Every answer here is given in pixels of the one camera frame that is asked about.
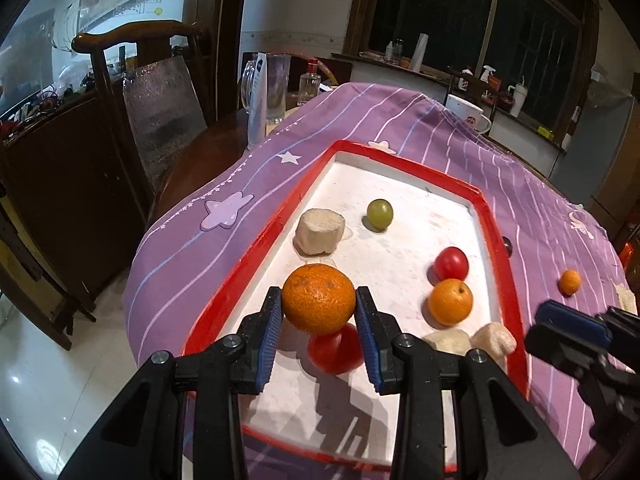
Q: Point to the white paper roll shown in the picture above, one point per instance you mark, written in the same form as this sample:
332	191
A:
420	52

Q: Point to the red-rimmed white tray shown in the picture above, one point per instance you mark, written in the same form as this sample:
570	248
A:
415	195

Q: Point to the blue white packet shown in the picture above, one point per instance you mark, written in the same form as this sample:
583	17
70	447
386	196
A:
257	105

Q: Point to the dark window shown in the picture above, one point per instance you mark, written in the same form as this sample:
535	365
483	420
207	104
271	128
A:
435	5

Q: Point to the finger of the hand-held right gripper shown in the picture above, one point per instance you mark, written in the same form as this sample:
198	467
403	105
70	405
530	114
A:
570	316
560	347

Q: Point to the bumpy mandarin orange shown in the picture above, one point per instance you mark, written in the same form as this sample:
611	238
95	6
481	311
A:
319	300

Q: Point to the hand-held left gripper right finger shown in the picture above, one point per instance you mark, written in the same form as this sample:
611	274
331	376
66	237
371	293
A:
368	342

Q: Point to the small clear bottle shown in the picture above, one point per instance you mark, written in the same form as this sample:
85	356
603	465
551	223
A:
398	50

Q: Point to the glass pitcher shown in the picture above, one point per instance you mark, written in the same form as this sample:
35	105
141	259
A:
278	87

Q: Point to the wine glass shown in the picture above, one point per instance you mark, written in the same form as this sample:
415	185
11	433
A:
247	85

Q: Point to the purple striped tablecloth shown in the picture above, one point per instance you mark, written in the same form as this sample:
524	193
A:
545	195

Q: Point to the smooth orange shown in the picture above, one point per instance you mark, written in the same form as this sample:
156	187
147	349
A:
450	304

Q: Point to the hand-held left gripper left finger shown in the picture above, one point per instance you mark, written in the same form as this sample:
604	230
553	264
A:
267	342

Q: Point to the white cup with straw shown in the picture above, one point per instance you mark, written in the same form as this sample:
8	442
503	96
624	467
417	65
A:
520	101

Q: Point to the white mug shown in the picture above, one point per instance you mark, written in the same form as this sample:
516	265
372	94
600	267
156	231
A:
465	112

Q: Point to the white spray bottle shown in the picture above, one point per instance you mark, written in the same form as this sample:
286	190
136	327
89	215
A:
486	74

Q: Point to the clear bottle red cap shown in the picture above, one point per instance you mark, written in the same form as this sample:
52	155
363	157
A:
309	86

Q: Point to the red label jar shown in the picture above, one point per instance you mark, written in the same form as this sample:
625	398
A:
465	80

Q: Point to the dark wooden cabinet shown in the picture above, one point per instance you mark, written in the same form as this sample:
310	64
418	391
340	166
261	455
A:
60	170

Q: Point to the small mandarin orange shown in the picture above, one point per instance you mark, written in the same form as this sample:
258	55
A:
570	282

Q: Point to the green grape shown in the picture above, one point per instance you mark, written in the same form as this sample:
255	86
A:
380	214

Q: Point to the red tomato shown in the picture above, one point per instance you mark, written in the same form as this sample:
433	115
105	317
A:
334	357
451	263

